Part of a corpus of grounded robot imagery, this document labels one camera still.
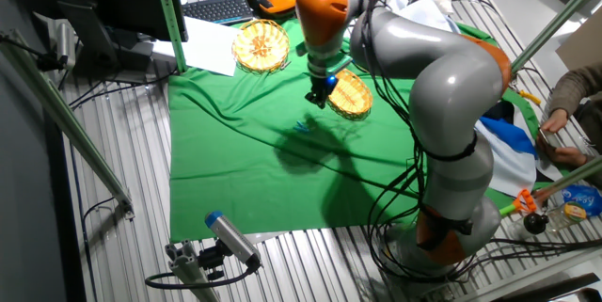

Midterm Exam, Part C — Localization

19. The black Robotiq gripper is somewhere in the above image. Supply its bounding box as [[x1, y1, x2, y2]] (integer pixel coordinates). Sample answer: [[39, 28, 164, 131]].
[[304, 73, 339, 110]]

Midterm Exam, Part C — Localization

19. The dark smartphone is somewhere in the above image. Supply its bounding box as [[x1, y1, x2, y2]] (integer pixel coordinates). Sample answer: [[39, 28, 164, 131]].
[[537, 127, 562, 151]]

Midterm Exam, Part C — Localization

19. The tan-sleeved right forearm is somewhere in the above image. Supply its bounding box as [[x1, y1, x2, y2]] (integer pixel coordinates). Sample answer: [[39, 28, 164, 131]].
[[547, 63, 602, 118]]

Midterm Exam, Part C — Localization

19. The tan-sleeved person right hand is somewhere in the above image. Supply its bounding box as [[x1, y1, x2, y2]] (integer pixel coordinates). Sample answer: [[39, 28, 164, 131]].
[[540, 107, 570, 134]]

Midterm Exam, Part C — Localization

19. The tan-sleeved person left hand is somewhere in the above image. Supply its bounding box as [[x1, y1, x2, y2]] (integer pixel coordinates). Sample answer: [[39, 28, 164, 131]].
[[538, 145, 588, 167]]

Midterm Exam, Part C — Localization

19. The oval orange wicker basket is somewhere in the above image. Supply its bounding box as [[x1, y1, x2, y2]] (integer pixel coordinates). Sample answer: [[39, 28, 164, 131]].
[[327, 68, 374, 119]]

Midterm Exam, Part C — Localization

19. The round yellow wicker basket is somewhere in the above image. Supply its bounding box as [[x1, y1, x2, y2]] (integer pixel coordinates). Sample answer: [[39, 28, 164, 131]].
[[231, 19, 291, 73]]

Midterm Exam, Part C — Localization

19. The green cloth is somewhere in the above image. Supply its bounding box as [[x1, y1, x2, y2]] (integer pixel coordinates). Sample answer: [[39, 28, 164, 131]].
[[167, 16, 565, 243]]

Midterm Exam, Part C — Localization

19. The white paper sheet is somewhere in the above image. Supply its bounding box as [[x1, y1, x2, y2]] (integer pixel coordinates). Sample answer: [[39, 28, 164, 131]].
[[152, 15, 241, 77]]

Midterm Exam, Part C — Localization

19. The black keyboard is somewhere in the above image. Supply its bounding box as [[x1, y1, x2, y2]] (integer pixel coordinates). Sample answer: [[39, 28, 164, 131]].
[[182, 0, 255, 25]]

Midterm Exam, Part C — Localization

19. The white blue black cloth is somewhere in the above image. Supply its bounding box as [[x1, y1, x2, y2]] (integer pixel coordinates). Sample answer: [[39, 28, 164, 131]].
[[388, 0, 540, 199]]

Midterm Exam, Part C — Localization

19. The yellow tool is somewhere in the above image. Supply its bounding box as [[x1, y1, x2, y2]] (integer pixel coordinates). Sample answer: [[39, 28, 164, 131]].
[[516, 88, 543, 106]]

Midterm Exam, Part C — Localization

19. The orange green hand tool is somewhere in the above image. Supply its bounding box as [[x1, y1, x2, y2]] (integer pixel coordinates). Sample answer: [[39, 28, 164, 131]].
[[499, 188, 538, 217]]

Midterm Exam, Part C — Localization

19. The grey monitor stand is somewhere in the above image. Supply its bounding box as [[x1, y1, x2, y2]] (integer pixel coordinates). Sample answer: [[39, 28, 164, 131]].
[[55, 0, 156, 85]]

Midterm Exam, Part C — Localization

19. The black round knob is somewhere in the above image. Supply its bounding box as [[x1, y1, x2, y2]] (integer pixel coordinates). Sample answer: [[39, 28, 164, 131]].
[[523, 212, 550, 236]]

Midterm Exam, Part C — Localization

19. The brown cardboard sheet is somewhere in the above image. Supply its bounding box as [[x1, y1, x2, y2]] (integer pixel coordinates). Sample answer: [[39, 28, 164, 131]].
[[554, 19, 602, 72]]

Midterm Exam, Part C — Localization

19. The glass jar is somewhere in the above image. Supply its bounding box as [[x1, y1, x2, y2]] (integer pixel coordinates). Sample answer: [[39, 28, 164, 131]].
[[545, 200, 589, 233]]

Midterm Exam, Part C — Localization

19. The blue plastic bag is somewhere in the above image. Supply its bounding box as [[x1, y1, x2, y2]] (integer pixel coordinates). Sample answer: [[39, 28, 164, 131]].
[[560, 183, 602, 218]]

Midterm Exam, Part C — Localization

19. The silver camera blue cap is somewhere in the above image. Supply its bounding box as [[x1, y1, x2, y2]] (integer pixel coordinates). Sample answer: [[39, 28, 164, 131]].
[[204, 210, 262, 268]]

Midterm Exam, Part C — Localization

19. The green aluminium frame post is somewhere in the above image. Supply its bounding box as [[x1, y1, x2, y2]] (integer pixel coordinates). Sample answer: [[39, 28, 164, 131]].
[[150, 0, 188, 75]]

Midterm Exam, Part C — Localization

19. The aluminium profile camera mount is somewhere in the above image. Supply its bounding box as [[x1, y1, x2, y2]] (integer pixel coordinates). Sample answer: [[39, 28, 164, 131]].
[[164, 239, 227, 302]]

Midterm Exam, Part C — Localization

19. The black camera cable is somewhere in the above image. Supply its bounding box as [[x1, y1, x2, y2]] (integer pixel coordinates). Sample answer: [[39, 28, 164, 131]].
[[144, 263, 258, 291]]

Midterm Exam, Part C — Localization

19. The green aluminium frame beam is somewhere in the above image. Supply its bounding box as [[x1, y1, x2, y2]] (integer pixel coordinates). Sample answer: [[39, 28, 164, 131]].
[[533, 155, 602, 199], [510, 0, 602, 75]]

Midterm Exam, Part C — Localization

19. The grey green frame beam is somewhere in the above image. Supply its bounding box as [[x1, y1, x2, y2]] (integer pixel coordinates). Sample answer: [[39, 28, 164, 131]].
[[0, 28, 135, 221]]

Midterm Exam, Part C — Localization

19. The small silver camera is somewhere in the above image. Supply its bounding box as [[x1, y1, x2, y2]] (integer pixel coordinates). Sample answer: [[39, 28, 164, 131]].
[[55, 20, 77, 71]]

